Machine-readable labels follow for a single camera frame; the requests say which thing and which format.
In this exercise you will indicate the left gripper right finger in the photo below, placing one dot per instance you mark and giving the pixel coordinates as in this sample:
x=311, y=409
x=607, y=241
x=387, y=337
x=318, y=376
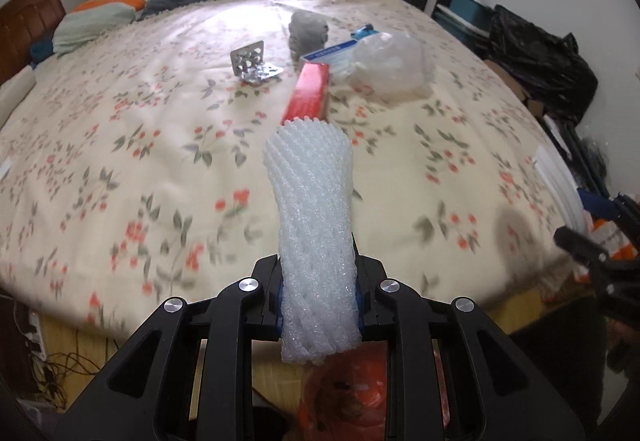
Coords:
x=452, y=374

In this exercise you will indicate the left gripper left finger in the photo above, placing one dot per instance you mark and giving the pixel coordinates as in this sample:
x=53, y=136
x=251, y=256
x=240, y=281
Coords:
x=186, y=373

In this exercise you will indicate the white foam fruit net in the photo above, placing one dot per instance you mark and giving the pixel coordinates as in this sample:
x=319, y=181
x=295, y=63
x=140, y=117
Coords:
x=309, y=165

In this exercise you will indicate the silver pill blister pack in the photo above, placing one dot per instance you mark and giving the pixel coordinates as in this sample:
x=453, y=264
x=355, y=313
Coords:
x=249, y=66

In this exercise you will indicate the blue white medicine box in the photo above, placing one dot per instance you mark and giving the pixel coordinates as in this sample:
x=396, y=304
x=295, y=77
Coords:
x=338, y=57

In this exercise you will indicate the red lined trash bin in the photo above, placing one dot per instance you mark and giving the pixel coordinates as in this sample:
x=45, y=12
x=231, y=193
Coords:
x=345, y=398

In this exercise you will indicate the cardboard pieces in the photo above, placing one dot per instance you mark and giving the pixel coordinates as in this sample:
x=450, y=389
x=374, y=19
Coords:
x=535, y=107

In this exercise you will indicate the floral bed sheet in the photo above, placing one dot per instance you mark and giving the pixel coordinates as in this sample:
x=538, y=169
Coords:
x=136, y=172

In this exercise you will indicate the black garbage bag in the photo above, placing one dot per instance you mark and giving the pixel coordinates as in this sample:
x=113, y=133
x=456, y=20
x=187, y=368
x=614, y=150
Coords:
x=550, y=68

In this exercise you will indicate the teal storage boxes shelf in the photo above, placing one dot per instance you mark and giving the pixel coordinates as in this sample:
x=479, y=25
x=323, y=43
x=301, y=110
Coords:
x=470, y=17

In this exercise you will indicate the red medicine box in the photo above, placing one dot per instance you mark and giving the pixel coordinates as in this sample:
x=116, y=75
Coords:
x=310, y=96

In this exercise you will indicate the clear plastic bag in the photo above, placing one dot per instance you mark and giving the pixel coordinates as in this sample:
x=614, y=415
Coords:
x=395, y=65

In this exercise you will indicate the white pillow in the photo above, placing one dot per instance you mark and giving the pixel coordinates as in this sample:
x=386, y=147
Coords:
x=14, y=91

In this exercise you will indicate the blue snack wrapper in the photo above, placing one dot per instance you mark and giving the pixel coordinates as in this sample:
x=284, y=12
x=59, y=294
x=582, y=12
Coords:
x=363, y=32

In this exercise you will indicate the striped green orange pillow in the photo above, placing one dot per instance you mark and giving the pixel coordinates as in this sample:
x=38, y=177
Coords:
x=91, y=19

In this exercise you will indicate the wooden headboard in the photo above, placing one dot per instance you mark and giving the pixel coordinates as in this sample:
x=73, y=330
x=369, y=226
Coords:
x=22, y=23

